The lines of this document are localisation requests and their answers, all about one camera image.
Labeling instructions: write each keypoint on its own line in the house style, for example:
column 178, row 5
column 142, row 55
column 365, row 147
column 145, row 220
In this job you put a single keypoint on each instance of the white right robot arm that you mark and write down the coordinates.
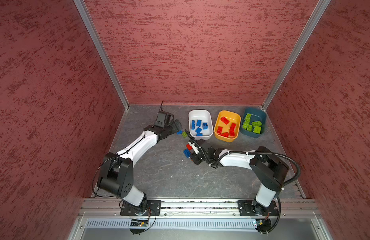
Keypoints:
column 267, row 166

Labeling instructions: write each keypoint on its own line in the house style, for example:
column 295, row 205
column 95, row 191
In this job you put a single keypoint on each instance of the yellow plastic container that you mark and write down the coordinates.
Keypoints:
column 233, row 118

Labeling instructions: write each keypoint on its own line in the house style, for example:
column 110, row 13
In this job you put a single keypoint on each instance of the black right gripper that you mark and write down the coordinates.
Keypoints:
column 195, row 160

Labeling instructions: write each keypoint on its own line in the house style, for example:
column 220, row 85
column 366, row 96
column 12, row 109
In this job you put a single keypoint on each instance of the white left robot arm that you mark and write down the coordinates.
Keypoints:
column 116, row 173

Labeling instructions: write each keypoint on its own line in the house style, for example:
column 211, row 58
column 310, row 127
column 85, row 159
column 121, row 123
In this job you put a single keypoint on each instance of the dark teal plastic container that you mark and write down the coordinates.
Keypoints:
column 256, row 115

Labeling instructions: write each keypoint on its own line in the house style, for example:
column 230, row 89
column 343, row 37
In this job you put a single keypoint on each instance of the aluminium corner post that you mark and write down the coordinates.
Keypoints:
column 85, row 15
column 308, row 29

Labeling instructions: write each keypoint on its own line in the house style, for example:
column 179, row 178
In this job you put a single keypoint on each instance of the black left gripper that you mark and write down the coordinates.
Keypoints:
column 178, row 124

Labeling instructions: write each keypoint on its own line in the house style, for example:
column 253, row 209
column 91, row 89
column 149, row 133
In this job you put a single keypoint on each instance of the blue lego brick small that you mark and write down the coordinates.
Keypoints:
column 198, row 130

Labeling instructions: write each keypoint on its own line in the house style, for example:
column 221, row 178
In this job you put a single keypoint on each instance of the aluminium front rail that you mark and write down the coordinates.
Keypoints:
column 201, row 208

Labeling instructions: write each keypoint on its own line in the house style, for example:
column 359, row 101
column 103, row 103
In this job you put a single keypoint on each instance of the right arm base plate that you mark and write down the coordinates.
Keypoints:
column 258, row 208

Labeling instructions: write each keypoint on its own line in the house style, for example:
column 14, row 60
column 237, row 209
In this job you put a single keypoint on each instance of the white plastic container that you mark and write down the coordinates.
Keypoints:
column 205, row 117

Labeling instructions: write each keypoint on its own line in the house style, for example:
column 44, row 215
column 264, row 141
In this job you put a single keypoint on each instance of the aluminium right corner post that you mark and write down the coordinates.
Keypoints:
column 308, row 29

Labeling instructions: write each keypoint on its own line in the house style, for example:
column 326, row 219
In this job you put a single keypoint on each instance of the white slotted cable duct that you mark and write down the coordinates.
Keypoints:
column 184, row 224

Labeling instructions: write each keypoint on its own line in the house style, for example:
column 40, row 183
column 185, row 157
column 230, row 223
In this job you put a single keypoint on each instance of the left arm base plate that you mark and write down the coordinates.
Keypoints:
column 147, row 208

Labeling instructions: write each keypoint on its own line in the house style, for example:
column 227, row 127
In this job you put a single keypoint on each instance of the aluminium left corner post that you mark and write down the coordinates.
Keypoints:
column 85, row 15

